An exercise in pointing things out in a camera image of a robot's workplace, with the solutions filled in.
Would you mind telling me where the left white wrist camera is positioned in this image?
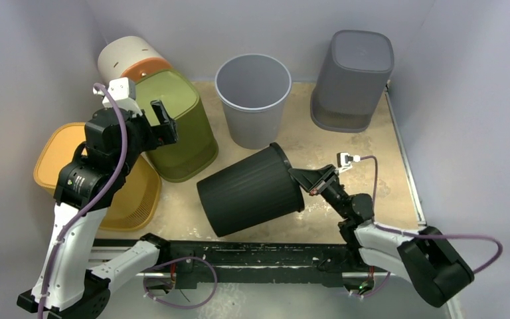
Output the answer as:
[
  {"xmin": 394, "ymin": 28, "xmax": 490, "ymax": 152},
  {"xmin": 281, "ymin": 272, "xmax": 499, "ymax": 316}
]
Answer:
[{"xmin": 106, "ymin": 77, "xmax": 143, "ymax": 117}]

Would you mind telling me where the white orange cylindrical container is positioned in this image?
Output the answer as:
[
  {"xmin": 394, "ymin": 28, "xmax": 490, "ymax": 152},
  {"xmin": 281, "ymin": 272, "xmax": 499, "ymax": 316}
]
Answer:
[{"xmin": 97, "ymin": 36, "xmax": 173, "ymax": 83}]

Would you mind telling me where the grey bin with black liner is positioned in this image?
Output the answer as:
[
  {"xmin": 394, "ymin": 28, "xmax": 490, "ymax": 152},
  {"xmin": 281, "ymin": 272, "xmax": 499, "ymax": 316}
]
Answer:
[{"xmin": 214, "ymin": 54, "xmax": 292, "ymax": 150}]

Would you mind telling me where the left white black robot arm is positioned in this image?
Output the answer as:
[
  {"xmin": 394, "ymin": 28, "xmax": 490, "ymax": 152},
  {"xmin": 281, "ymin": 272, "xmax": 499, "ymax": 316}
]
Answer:
[{"xmin": 17, "ymin": 100, "xmax": 177, "ymax": 318}]

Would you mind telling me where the black ribbed bin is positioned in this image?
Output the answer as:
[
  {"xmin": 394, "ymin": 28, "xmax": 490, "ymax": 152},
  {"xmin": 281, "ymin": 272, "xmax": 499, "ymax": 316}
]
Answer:
[{"xmin": 197, "ymin": 142, "xmax": 305, "ymax": 237}]

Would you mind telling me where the green mesh basket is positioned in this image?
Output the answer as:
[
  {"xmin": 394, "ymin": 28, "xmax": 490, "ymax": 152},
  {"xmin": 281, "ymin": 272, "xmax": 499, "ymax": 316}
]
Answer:
[{"xmin": 136, "ymin": 69, "xmax": 218, "ymax": 183}]

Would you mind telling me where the grey mesh basket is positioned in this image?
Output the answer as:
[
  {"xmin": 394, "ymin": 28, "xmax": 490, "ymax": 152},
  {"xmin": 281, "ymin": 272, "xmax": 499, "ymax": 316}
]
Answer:
[{"xmin": 310, "ymin": 30, "xmax": 394, "ymax": 133}]

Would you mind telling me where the aluminium table frame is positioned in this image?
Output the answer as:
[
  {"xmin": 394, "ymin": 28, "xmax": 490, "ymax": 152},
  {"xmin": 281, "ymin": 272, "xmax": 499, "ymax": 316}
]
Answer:
[{"xmin": 50, "ymin": 81, "xmax": 465, "ymax": 319}]

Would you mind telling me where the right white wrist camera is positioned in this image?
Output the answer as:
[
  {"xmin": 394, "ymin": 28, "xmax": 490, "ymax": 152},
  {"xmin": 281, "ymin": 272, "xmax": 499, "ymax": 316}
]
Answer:
[{"xmin": 337, "ymin": 152, "xmax": 361, "ymax": 174}]

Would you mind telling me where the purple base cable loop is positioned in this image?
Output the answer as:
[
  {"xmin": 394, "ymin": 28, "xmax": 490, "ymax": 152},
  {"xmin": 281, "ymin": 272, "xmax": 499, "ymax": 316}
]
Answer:
[{"xmin": 142, "ymin": 255, "xmax": 218, "ymax": 310}]

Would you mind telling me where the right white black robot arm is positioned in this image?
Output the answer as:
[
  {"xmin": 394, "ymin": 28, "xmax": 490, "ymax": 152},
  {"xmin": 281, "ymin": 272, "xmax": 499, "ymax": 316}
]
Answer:
[{"xmin": 288, "ymin": 165, "xmax": 475, "ymax": 308}]

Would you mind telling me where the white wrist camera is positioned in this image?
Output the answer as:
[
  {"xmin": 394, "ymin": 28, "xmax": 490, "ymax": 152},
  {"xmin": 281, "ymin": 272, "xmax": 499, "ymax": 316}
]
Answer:
[
  {"xmin": 106, "ymin": 77, "xmax": 143, "ymax": 117},
  {"xmin": 337, "ymin": 152, "xmax": 361, "ymax": 174}
]

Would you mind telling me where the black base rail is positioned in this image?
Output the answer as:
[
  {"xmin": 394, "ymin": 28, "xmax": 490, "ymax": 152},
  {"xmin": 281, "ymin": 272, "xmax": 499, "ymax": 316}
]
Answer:
[{"xmin": 128, "ymin": 239, "xmax": 390, "ymax": 289}]

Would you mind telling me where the yellow mesh basket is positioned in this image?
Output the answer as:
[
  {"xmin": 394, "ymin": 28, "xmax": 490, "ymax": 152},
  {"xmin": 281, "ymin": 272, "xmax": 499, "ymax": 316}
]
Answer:
[{"xmin": 33, "ymin": 122, "xmax": 162, "ymax": 231}]

